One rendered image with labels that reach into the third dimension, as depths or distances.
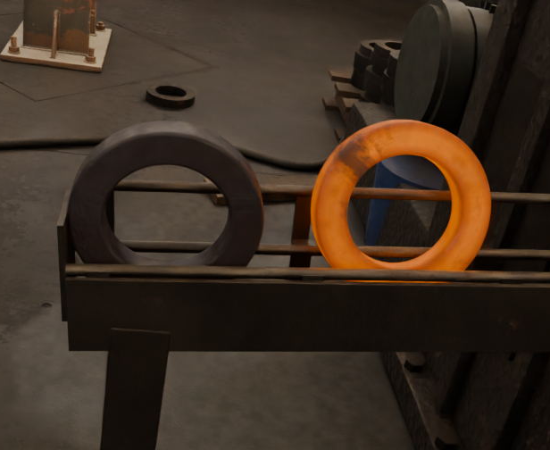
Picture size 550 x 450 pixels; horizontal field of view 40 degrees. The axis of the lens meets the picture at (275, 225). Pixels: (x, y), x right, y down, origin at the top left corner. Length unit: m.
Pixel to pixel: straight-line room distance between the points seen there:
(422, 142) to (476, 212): 0.10
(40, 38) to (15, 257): 1.55
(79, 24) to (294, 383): 2.05
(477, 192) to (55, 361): 1.04
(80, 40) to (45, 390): 2.01
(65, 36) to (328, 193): 2.62
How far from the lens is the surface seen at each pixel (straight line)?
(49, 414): 1.51
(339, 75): 3.19
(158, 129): 0.71
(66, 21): 3.30
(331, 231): 0.78
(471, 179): 0.81
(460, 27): 2.04
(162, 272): 0.74
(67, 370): 1.60
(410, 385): 1.61
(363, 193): 0.82
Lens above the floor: 1.03
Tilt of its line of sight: 28 degrees down
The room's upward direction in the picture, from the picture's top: 11 degrees clockwise
